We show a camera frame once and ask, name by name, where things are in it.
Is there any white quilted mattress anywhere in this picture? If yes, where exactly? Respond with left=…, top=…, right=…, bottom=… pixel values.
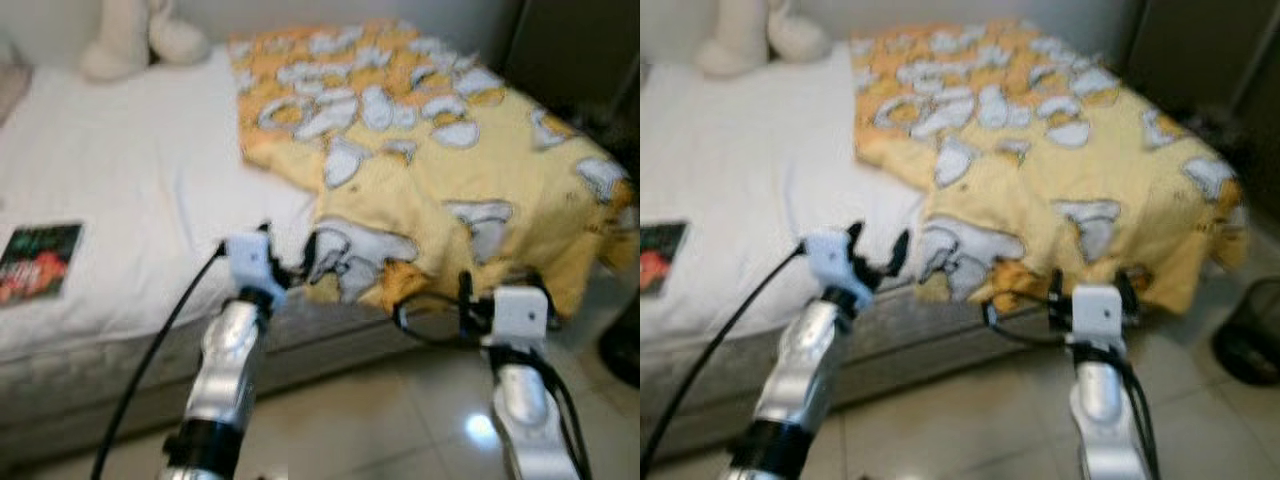
left=640, top=45, right=929, bottom=353
left=0, top=45, right=323, bottom=363

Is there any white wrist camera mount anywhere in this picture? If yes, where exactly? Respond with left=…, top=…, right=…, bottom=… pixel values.
left=1072, top=285, right=1130, bottom=343
left=490, top=287, right=552, bottom=347
left=802, top=230, right=861, bottom=297
left=222, top=232, right=287, bottom=297

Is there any grey quilted bed base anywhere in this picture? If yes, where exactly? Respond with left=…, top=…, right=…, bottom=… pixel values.
left=640, top=285, right=1213, bottom=463
left=0, top=290, right=601, bottom=469

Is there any black mesh waste bin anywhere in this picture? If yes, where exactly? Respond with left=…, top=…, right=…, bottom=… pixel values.
left=1212, top=277, right=1280, bottom=387

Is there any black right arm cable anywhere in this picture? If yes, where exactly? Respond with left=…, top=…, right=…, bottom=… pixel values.
left=981, top=293, right=1063, bottom=348
left=392, top=293, right=473, bottom=348

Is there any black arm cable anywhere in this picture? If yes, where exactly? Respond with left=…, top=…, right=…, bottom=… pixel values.
left=640, top=241, right=809, bottom=479
left=392, top=293, right=473, bottom=348
left=90, top=243, right=233, bottom=480
left=981, top=293, right=1063, bottom=348

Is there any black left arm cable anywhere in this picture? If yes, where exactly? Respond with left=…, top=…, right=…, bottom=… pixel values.
left=640, top=241, right=809, bottom=479
left=90, top=243, right=233, bottom=480

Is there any dark wardrobe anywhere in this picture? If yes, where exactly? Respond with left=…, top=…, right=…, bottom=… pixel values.
left=500, top=0, right=641, bottom=151
left=1120, top=0, right=1280, bottom=143

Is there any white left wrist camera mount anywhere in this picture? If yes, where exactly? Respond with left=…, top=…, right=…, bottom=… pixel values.
left=802, top=230, right=861, bottom=297
left=222, top=232, right=287, bottom=297

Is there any yellow cartoon egg blanket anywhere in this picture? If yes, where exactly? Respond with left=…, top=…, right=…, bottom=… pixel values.
left=850, top=18, right=1251, bottom=317
left=228, top=18, right=639, bottom=321

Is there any dark book with red cover art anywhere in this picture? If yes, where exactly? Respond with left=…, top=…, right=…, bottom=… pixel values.
left=0, top=222, right=85, bottom=307
left=640, top=220, right=690, bottom=299

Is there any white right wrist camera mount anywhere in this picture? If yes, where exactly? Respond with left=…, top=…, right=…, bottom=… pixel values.
left=490, top=287, right=552, bottom=347
left=1072, top=285, right=1130, bottom=343

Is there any cream plush toy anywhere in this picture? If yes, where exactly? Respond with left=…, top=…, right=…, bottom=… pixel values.
left=78, top=0, right=212, bottom=83
left=695, top=0, right=832, bottom=79

